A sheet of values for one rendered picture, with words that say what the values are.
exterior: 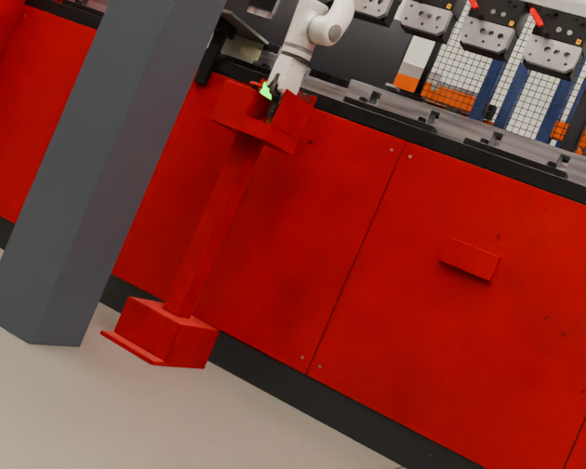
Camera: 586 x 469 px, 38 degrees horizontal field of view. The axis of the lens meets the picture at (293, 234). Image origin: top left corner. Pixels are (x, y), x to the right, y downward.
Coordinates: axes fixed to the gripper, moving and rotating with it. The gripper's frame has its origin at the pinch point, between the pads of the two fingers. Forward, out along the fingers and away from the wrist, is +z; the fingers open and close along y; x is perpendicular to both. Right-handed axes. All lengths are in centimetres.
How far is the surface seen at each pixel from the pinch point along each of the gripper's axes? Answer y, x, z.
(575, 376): -27, 95, 36
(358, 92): -36.6, 2.6, -15.4
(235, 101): 6.2, -9.0, 1.4
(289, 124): -1.8, 4.9, 1.9
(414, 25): -38, 12, -40
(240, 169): 2.7, -2.2, 18.4
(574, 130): -117, 48, -34
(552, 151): -41, 64, -17
